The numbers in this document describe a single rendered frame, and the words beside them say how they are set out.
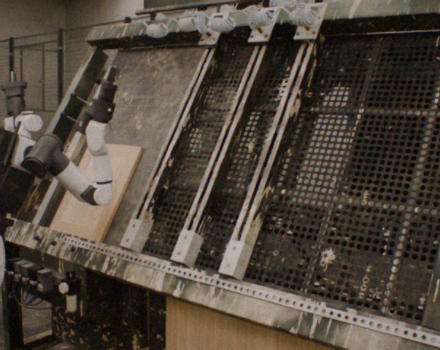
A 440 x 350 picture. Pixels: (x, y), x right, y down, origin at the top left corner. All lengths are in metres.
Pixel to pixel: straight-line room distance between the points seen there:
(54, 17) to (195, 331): 10.31
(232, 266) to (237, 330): 0.39
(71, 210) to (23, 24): 9.29
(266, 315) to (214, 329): 0.51
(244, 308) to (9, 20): 10.21
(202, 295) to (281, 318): 0.32
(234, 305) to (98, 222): 0.86
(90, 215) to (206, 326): 0.74
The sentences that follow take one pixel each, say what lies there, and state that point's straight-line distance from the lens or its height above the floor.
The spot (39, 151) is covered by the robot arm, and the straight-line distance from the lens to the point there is 2.01.
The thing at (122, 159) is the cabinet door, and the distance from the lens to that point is 2.49.
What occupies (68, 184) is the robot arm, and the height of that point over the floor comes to 1.19.
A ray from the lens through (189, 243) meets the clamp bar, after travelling 1.96.
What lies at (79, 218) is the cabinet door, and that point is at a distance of 2.51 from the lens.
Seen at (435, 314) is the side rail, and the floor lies 0.94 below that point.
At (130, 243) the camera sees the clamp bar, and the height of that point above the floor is 0.94.
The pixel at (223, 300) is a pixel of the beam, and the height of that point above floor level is 0.84.
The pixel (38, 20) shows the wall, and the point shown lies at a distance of 11.84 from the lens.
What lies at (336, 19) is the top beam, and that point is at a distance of 2.21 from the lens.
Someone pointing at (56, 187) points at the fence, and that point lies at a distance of 2.70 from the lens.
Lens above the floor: 1.50
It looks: 8 degrees down
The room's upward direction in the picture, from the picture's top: 1 degrees clockwise
